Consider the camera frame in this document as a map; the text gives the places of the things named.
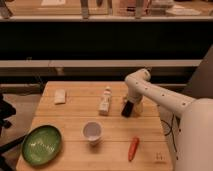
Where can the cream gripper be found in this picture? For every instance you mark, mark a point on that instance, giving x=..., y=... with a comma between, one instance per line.
x=137, y=109

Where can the black eraser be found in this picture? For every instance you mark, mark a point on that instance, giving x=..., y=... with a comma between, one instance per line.
x=126, y=112

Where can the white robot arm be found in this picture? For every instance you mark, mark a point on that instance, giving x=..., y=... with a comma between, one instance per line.
x=195, y=140

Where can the green ceramic plate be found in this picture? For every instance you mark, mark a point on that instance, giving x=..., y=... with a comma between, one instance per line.
x=41, y=145

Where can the white glue bottle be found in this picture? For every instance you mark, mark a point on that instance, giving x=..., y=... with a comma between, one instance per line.
x=105, y=102

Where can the orange carrot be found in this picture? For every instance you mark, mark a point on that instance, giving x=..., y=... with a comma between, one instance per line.
x=132, y=149

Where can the white cloth sponge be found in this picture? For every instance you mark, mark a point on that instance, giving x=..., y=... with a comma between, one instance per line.
x=60, y=96

